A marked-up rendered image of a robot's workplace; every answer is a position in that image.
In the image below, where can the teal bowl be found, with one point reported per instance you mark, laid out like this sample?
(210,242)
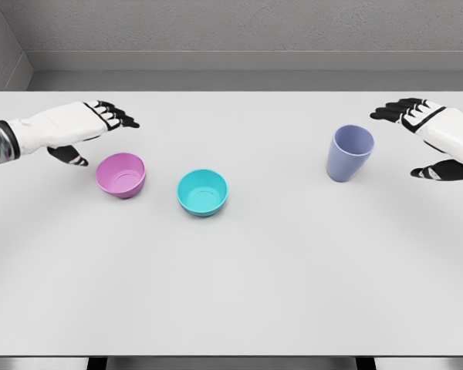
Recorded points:
(202,194)

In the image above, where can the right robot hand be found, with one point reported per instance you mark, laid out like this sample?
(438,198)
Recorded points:
(443,129)

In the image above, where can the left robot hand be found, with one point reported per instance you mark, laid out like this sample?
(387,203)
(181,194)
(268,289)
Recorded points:
(75,121)

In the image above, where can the lavender cup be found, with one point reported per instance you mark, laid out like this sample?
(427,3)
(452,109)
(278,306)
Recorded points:
(347,158)

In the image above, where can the pink bowl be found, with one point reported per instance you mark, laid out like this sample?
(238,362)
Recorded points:
(120,178)

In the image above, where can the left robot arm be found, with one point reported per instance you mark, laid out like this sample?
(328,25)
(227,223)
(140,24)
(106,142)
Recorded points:
(11,138)

